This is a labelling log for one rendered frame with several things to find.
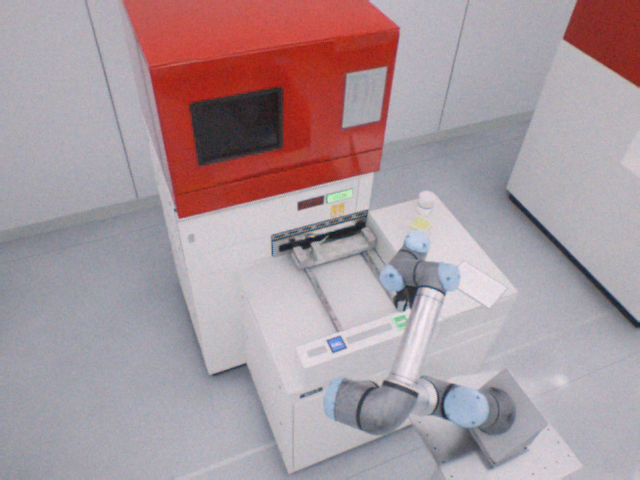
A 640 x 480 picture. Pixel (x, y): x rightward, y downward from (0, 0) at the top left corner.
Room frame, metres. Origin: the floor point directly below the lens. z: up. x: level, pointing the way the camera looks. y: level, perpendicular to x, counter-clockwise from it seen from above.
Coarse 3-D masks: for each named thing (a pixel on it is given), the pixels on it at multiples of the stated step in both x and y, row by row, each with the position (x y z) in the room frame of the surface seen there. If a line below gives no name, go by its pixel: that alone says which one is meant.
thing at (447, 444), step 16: (464, 384) 1.02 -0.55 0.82; (480, 384) 1.02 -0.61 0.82; (416, 416) 0.88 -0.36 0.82; (432, 416) 0.88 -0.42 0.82; (544, 416) 0.91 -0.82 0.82; (432, 432) 0.82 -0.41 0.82; (448, 432) 0.83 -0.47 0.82; (464, 432) 0.83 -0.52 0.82; (544, 432) 0.85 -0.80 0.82; (432, 448) 0.77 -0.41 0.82; (448, 448) 0.77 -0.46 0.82; (464, 448) 0.77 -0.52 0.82; (544, 448) 0.79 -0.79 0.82; (560, 448) 0.79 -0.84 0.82; (448, 464) 0.72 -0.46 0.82; (464, 464) 0.72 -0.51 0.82; (480, 464) 0.72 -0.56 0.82; (512, 464) 0.73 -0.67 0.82; (528, 464) 0.73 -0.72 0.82; (544, 464) 0.74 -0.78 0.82; (560, 464) 0.74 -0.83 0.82; (576, 464) 0.74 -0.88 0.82
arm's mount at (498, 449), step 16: (496, 384) 0.93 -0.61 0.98; (512, 384) 0.91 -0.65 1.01; (528, 400) 0.86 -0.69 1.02; (528, 416) 0.81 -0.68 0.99; (480, 432) 0.81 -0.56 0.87; (512, 432) 0.78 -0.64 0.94; (528, 432) 0.77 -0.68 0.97; (480, 448) 0.78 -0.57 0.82; (496, 448) 0.75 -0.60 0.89; (512, 448) 0.74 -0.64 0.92; (528, 448) 0.78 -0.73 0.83; (496, 464) 0.72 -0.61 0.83
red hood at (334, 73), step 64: (128, 0) 1.80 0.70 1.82; (192, 0) 1.83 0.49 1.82; (256, 0) 1.86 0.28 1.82; (320, 0) 1.90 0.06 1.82; (192, 64) 1.42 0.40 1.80; (256, 64) 1.50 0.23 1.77; (320, 64) 1.59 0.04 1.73; (384, 64) 1.69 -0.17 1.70; (192, 128) 1.41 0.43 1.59; (256, 128) 1.50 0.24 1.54; (320, 128) 1.60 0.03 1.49; (384, 128) 1.71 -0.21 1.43; (192, 192) 1.39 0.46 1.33; (256, 192) 1.49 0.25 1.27
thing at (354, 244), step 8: (336, 240) 1.65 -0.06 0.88; (344, 240) 1.65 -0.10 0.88; (352, 240) 1.66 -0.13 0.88; (360, 240) 1.66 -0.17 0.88; (328, 248) 1.60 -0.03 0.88; (336, 248) 1.60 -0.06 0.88; (344, 248) 1.61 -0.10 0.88; (352, 248) 1.61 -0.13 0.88; (360, 248) 1.61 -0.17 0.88; (368, 248) 1.63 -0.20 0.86; (312, 256) 1.55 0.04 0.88; (328, 256) 1.55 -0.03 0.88; (336, 256) 1.56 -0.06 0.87; (344, 256) 1.58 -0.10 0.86; (296, 264) 1.50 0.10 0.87; (304, 264) 1.50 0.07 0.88; (312, 264) 1.52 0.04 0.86
